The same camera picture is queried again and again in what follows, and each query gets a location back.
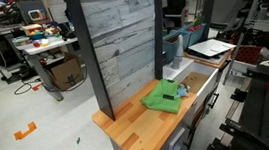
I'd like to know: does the open cardboard box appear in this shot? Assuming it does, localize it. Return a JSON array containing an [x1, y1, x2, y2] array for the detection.
[[42, 50, 87, 93]]

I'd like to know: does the small light blue cloth toy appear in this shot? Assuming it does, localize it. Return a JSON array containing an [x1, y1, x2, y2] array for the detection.
[[176, 82, 192, 99]]

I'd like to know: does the slanted black frame post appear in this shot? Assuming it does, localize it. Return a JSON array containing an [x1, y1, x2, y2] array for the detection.
[[196, 0, 227, 42]]

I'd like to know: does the grey wood pattern backdrop panel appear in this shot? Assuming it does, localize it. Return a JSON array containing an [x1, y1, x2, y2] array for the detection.
[[78, 0, 168, 113]]

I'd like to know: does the small orange floor tape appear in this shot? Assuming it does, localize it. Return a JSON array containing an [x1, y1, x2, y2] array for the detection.
[[30, 83, 45, 93]]

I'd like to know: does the black cabinet door handle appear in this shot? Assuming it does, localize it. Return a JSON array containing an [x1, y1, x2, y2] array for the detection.
[[178, 87, 225, 150]]

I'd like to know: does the person in black clothes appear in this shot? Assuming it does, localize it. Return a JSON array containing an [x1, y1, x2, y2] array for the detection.
[[161, 0, 190, 30]]

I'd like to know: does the yellow white toy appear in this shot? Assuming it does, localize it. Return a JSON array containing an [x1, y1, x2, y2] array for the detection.
[[39, 38, 51, 48]]

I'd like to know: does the black tripod stand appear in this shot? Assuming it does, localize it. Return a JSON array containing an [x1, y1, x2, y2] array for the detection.
[[215, 20, 269, 71]]

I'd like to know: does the green towel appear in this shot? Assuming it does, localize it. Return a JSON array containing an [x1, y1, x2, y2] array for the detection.
[[138, 76, 184, 118]]

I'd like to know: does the grey office chair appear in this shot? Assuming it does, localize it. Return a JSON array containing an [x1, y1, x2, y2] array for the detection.
[[161, 0, 194, 34]]

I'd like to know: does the wooden toy box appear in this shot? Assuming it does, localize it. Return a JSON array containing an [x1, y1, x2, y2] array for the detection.
[[21, 22, 44, 38]]

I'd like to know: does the wide black frame post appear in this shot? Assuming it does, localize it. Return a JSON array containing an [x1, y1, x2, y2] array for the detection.
[[63, 0, 116, 125]]

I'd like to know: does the red mesh crate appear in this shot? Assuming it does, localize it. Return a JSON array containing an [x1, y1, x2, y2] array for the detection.
[[233, 43, 265, 67]]

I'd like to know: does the black device on desk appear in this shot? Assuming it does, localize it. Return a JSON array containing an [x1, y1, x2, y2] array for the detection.
[[57, 20, 77, 42]]

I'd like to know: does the large blue storage bin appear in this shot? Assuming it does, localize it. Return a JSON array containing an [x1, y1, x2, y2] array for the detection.
[[161, 28, 194, 64]]

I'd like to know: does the grey partition panel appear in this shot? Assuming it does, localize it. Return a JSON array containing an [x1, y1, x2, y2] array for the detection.
[[208, 0, 248, 32]]

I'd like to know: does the white flat board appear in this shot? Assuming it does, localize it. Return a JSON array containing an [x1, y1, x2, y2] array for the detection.
[[186, 35, 238, 60]]

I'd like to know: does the wooden top kitchen cabinet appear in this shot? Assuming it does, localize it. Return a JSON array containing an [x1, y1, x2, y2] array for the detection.
[[88, 71, 231, 150]]

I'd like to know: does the blue bin with red items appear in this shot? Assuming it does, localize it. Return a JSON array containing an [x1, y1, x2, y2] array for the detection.
[[183, 21, 210, 46]]

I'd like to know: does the slim black frame post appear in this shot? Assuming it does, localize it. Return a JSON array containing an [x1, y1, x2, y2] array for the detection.
[[146, 0, 173, 81]]

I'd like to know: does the orange floor tape bracket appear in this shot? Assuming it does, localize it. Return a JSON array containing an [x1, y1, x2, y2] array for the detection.
[[12, 121, 39, 142]]

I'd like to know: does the black floor cable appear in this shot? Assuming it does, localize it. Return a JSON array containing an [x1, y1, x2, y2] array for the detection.
[[11, 77, 44, 97]]

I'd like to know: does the white orange toy screen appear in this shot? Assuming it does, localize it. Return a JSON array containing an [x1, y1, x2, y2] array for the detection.
[[26, 8, 45, 23]]

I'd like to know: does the white desk with grey leg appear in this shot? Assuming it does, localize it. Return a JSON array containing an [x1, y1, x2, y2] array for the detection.
[[13, 33, 86, 106]]

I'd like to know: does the grey sink faucet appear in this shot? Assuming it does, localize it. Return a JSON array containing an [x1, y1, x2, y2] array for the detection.
[[168, 34, 187, 71]]

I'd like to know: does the brown cardboard sheet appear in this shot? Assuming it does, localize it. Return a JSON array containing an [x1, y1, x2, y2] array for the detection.
[[178, 70, 212, 96]]

